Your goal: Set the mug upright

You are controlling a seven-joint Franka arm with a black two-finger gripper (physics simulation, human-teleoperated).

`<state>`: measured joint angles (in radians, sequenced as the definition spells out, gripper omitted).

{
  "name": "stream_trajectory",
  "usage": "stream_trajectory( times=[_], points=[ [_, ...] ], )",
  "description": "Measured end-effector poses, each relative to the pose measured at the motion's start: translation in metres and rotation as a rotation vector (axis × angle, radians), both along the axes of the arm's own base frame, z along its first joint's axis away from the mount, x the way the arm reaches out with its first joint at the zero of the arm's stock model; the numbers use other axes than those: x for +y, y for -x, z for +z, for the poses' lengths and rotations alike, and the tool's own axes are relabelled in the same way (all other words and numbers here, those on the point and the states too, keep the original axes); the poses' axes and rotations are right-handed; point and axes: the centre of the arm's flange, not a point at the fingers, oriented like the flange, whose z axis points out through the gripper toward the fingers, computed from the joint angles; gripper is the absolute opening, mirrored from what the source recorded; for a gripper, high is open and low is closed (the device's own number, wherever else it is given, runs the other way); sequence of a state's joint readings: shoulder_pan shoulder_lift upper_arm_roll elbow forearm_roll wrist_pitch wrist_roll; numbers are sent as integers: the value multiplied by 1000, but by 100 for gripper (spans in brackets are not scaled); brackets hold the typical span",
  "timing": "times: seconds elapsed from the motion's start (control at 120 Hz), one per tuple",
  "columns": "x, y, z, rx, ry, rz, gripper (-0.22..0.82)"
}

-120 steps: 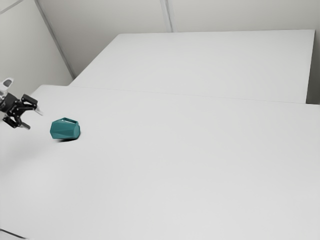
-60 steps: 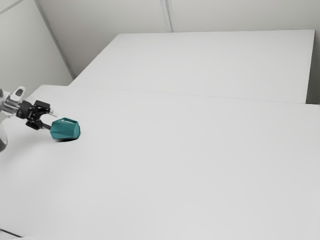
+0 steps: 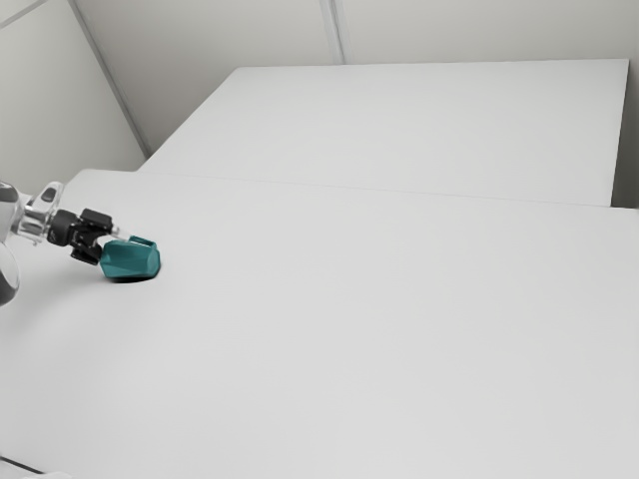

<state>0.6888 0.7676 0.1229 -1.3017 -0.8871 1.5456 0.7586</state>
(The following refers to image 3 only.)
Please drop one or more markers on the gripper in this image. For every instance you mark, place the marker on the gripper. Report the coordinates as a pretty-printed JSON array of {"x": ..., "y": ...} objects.
[{"x": 64, "y": 227}]

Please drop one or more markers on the teal faceted mug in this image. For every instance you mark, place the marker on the teal faceted mug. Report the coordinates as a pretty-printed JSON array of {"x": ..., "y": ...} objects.
[{"x": 131, "y": 261}]

